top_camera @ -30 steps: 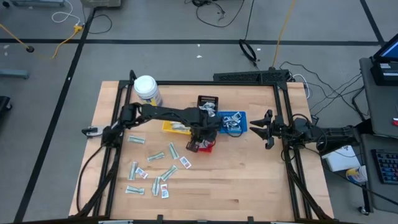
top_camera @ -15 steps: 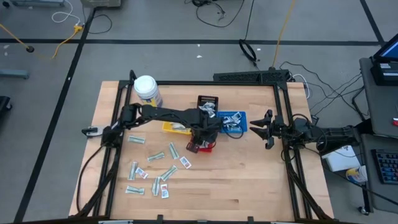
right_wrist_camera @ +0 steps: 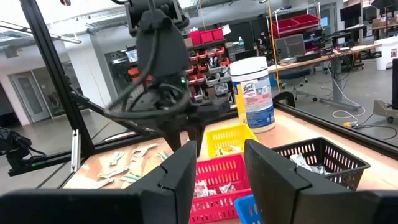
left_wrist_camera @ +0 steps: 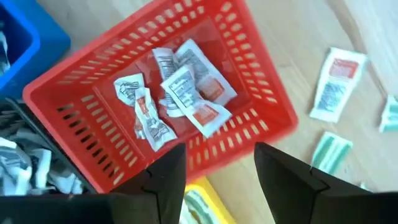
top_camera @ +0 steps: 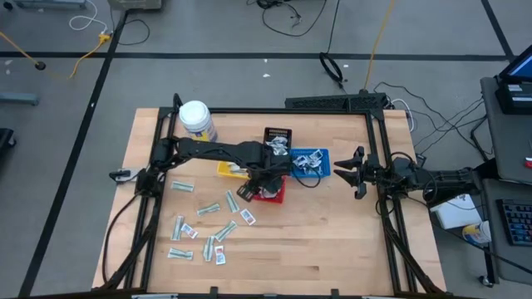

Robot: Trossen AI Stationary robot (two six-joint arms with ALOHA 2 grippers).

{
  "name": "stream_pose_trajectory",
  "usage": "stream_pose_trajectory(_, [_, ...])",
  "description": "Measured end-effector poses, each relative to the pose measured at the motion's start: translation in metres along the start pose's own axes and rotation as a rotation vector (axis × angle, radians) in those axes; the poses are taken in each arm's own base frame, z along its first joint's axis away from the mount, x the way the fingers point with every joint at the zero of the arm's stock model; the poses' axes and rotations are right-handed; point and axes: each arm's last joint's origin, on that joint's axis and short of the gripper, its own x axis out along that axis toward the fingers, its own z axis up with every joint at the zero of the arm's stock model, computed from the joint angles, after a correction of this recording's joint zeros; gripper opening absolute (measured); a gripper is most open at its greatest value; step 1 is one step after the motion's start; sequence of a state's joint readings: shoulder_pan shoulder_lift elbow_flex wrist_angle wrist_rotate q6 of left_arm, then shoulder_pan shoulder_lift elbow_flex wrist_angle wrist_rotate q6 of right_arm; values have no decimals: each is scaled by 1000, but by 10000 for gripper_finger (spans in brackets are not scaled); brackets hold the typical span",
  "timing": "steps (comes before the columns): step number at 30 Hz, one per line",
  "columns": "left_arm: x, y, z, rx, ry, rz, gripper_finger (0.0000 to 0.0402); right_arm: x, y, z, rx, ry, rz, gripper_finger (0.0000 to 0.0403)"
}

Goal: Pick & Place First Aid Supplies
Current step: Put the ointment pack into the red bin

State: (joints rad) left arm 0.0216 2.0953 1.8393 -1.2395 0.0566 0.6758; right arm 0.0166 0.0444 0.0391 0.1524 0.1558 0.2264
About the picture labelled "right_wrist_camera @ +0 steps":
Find black floor device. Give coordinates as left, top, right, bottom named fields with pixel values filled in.
left=0, top=126, right=47, bottom=171

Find yellow hanging cable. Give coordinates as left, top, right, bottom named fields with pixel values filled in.
left=267, top=0, right=281, bottom=93

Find black plastic basket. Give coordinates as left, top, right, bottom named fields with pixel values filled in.
left=272, top=136, right=371, bottom=191

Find yellow plastic basket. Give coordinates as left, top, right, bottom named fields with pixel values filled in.
left=204, top=123, right=259, bottom=159

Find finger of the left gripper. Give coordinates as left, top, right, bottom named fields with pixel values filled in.
left=161, top=123, right=183, bottom=153
left=186, top=121, right=206, bottom=156

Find black panel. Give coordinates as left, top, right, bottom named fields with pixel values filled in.
left=392, top=58, right=398, bottom=110

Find white packet dark print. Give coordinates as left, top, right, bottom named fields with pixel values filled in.
left=310, top=164, right=331, bottom=175
left=289, top=152, right=313, bottom=172

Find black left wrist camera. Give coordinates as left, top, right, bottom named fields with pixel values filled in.
left=194, top=98, right=231, bottom=121

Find red bin parts shelf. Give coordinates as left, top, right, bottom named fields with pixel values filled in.
left=126, top=27, right=234, bottom=106

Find grey glass door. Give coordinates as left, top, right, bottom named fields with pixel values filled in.
left=8, top=65, right=52, bottom=124

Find blue plastic basket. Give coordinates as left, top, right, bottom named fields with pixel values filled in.
left=233, top=194, right=264, bottom=224

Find long wooden desk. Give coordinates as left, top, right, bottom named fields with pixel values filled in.
left=269, top=42, right=382, bottom=100

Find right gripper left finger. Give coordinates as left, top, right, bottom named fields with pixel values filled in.
left=126, top=140, right=197, bottom=224

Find wire rack red bins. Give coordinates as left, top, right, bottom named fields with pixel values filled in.
left=266, top=2, right=322, bottom=54

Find grey metal bar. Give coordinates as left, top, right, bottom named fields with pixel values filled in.
left=318, top=96, right=362, bottom=112

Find yellow wipes canister white lid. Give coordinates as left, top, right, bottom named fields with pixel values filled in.
left=229, top=56, right=277, bottom=134

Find grey mesh panel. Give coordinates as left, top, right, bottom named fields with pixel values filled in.
left=274, top=33, right=307, bottom=60

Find black looped floor cable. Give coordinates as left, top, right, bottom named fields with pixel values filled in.
left=353, top=123, right=398, bottom=141

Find white floor cable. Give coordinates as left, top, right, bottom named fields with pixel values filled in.
left=323, top=67, right=367, bottom=124

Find red plastic basket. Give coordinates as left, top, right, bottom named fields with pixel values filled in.
left=188, top=152, right=253, bottom=224

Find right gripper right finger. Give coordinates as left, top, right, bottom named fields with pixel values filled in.
left=244, top=139, right=312, bottom=224

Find white bin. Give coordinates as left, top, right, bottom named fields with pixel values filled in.
left=375, top=35, right=398, bottom=71

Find grey ceiling conduit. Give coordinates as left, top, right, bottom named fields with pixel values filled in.
left=0, top=20, right=82, bottom=45

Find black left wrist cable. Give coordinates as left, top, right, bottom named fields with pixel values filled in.
left=105, top=27, right=192, bottom=121

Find silver frame bracket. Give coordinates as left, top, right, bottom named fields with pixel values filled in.
left=70, top=129, right=81, bottom=174

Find black monitor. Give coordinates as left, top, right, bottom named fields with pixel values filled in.
left=340, top=2, right=363, bottom=22

